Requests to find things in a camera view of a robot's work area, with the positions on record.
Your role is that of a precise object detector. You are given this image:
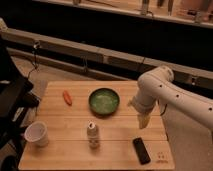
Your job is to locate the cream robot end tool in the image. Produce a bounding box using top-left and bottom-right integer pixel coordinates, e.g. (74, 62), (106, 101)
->
(138, 114), (150, 129)

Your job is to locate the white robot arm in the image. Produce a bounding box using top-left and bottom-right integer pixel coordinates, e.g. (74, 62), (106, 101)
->
(131, 66), (213, 131)

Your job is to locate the white plastic bottle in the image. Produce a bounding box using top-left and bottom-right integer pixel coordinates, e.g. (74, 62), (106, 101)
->
(87, 122), (99, 148)

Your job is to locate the black remote control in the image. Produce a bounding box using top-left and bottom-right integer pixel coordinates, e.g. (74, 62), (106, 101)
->
(133, 138), (151, 164)

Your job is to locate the green bowl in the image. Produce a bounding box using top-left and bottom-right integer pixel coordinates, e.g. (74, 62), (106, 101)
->
(88, 88), (120, 116)

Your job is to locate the orange carrot toy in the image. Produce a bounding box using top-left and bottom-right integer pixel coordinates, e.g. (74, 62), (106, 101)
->
(63, 91), (72, 106)

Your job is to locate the white paper cup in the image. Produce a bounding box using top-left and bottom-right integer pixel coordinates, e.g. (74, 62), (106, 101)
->
(24, 121), (49, 147)

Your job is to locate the black chair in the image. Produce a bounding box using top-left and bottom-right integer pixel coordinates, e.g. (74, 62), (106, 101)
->
(0, 36), (39, 154)

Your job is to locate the black cable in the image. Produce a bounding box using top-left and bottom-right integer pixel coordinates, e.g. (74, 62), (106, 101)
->
(27, 41), (41, 80)

